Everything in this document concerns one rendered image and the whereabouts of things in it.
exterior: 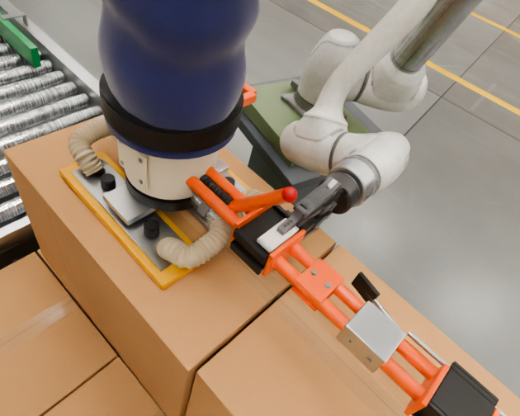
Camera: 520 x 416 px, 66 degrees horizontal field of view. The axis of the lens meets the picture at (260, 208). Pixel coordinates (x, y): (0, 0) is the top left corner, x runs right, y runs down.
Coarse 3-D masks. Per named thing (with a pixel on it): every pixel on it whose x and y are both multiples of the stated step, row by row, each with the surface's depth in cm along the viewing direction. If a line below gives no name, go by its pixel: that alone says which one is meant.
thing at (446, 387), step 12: (444, 372) 54; (432, 384) 52; (444, 384) 53; (456, 384) 53; (468, 384) 53; (420, 396) 52; (432, 396) 51; (444, 396) 51; (456, 396) 52; (468, 396) 52; (480, 396) 52; (408, 408) 53; (420, 408) 51; (432, 408) 50; (444, 408) 50; (456, 408) 51; (468, 408) 51; (480, 408) 51; (492, 408) 52
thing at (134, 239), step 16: (64, 176) 79; (80, 176) 79; (96, 176) 80; (112, 176) 78; (80, 192) 77; (96, 192) 77; (96, 208) 76; (112, 224) 74; (144, 224) 72; (160, 224) 76; (128, 240) 73; (144, 240) 73; (144, 256) 71; (160, 272) 70; (176, 272) 70; (160, 288) 69
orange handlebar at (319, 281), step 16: (256, 96) 89; (208, 176) 71; (208, 192) 68; (240, 192) 69; (224, 208) 66; (304, 256) 63; (288, 272) 61; (304, 272) 61; (320, 272) 61; (336, 272) 62; (304, 288) 59; (320, 288) 59; (336, 288) 61; (320, 304) 59; (352, 304) 60; (336, 320) 58; (400, 352) 57; (416, 352) 56; (384, 368) 55; (400, 368) 54; (416, 368) 56; (432, 368) 55; (400, 384) 54; (416, 384) 53
